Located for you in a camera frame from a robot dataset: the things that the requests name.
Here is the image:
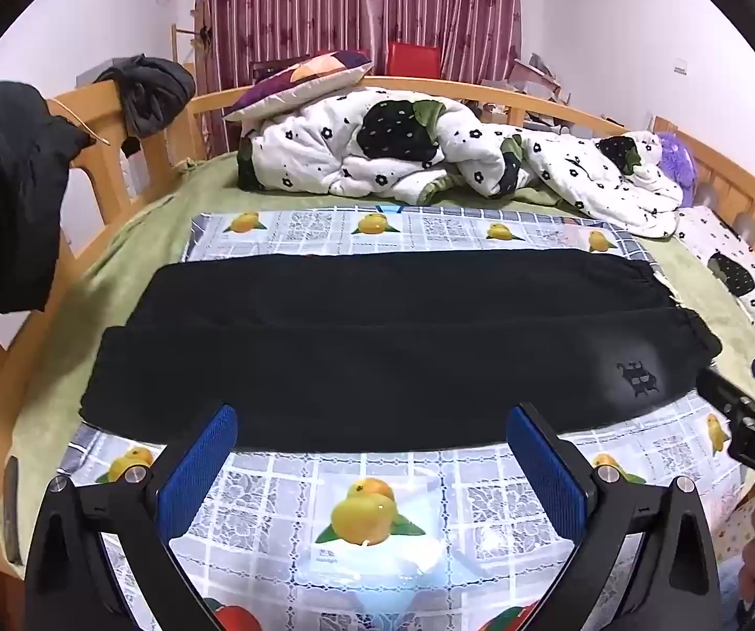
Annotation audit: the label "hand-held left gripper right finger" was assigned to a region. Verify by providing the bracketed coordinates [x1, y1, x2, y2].
[507, 404, 723, 631]

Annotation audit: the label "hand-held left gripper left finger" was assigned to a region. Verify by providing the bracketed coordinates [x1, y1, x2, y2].
[26, 404, 240, 631]

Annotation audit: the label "black pants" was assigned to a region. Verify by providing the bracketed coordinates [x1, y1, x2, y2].
[78, 250, 723, 454]

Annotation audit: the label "fruit print tablecloth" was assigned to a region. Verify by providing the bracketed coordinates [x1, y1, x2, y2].
[55, 207, 755, 631]

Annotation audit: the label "yellow dotted bag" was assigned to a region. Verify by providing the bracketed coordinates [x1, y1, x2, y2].
[712, 480, 755, 563]

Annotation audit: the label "white floral pillow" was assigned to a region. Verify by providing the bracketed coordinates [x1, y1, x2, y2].
[673, 205, 755, 346]

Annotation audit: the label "green bed sheet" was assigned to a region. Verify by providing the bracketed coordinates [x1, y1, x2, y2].
[0, 151, 755, 566]

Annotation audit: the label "purple plush toy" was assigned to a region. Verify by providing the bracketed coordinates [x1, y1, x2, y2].
[654, 131, 699, 208]

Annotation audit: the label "dark padded jacket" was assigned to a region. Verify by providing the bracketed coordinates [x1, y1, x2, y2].
[0, 80, 99, 313]

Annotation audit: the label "white floral quilt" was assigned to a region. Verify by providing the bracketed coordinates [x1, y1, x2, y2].
[236, 88, 684, 238]

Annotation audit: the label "cardboard box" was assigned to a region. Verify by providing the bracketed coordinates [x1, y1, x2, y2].
[509, 53, 566, 106]

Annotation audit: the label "grey clothing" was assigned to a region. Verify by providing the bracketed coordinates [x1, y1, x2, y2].
[95, 54, 196, 159]

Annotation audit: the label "purple printed pillow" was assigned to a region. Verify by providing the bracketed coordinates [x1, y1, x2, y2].
[223, 49, 375, 123]

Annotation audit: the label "red chair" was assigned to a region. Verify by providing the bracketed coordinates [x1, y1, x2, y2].
[387, 41, 443, 78]

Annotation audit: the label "wooden coat rack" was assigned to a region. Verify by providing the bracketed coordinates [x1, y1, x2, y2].
[170, 3, 217, 159]

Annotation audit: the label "red striped curtain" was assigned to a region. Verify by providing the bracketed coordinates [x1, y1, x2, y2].
[193, 0, 523, 159]

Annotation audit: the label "wooden bed frame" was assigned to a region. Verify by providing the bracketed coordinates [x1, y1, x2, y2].
[0, 75, 755, 579]

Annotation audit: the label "tan cord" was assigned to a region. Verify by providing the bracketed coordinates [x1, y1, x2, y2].
[47, 97, 114, 147]

